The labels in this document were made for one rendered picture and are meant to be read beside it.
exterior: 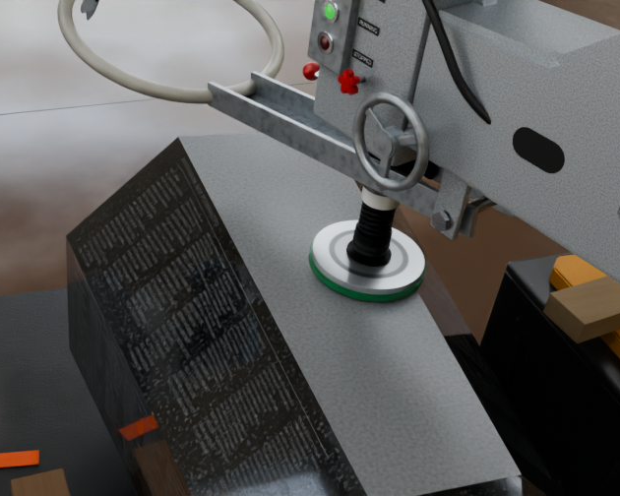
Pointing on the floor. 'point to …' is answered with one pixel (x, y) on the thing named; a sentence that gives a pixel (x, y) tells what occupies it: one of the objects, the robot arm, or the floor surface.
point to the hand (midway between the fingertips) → (78, 7)
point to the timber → (41, 484)
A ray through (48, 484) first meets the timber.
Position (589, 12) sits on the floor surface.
